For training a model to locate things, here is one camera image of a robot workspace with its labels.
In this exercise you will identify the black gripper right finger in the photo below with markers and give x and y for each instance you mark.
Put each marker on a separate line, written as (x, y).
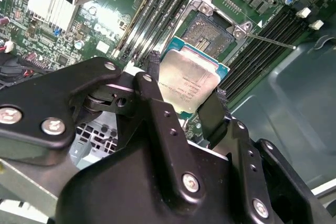
(246, 169)

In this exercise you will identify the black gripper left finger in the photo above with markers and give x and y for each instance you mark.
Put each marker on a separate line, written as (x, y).
(39, 98)

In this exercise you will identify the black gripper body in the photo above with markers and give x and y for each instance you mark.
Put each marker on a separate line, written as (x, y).
(126, 195)

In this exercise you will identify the silver CPU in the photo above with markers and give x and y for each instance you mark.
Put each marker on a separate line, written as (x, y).
(189, 77)

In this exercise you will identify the thin metal locking lever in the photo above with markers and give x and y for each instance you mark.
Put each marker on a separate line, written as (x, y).
(270, 40)

